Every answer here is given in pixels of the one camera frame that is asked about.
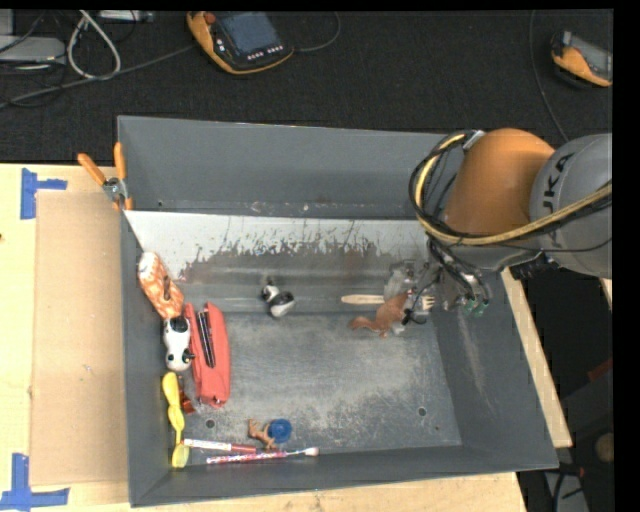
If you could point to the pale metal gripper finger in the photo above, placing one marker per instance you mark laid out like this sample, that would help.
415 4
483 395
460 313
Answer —
417 311
400 280

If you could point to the brown toy squirrel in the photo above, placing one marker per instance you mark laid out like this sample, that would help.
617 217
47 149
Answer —
385 316

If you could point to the pale wooden fork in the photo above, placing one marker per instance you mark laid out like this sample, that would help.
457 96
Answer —
362 300

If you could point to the grey metal bin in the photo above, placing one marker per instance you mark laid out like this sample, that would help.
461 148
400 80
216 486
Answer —
320 380

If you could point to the small black and white toy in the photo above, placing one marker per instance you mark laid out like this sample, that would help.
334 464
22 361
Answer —
279 301

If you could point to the blue round cap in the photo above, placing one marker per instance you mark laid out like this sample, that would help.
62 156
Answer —
280 430

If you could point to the small brown toy animal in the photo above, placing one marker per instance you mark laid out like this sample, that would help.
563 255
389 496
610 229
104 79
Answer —
260 432

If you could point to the red toy toaster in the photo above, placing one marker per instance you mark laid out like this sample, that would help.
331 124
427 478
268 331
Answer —
212 355

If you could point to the long red and white stick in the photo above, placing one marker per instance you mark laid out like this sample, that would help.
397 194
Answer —
260 455

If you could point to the black and white toy cow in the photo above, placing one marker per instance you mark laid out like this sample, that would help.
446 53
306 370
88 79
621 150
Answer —
176 345

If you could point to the orange patterned soft toy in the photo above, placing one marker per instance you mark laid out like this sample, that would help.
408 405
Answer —
159 285

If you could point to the short red and white stick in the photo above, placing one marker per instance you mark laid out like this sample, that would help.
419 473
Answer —
215 444

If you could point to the small orange-red toy piece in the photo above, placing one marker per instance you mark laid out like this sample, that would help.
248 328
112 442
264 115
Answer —
186 402

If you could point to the brown cardboard board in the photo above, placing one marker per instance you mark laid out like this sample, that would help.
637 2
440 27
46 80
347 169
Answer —
75 340

